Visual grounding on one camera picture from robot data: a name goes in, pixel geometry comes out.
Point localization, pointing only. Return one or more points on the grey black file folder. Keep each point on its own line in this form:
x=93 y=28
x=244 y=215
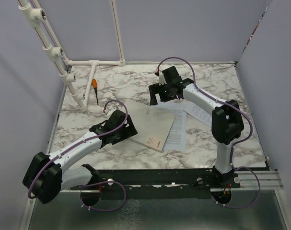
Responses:
x=152 y=124

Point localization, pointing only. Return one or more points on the white pvc pipe frame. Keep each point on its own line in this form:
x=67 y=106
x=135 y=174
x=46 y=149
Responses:
x=36 y=17

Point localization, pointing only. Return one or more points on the printed paper sheet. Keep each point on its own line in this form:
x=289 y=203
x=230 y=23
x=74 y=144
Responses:
x=176 y=139
x=198 y=113

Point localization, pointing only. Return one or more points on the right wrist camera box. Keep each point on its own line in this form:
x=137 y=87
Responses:
x=161 y=79

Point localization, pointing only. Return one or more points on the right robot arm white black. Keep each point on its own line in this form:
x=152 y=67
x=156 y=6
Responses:
x=226 y=120

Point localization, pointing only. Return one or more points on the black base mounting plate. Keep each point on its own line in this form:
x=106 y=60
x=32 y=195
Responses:
x=144 y=184

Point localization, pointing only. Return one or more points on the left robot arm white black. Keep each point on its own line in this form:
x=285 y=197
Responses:
x=48 y=174

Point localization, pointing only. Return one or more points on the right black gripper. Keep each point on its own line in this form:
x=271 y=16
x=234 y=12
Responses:
x=156 y=88

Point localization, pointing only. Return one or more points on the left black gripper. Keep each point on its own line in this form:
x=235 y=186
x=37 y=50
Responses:
x=129 y=131

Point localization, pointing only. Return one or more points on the orange handle screwdriver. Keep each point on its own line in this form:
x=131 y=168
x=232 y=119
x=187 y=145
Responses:
x=94 y=84

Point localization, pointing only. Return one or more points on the aluminium rail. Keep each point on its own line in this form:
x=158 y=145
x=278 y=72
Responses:
x=268 y=180

